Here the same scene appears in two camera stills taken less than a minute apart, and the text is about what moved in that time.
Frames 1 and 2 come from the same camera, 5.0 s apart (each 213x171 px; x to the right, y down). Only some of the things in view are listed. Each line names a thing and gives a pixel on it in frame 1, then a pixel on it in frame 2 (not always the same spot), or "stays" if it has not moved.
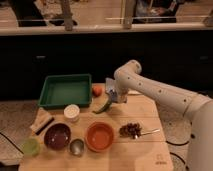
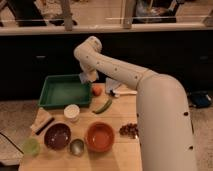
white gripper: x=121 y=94 to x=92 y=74
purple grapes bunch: x=132 y=130 stays
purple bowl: x=57 y=136 stays
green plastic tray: x=67 y=89 stays
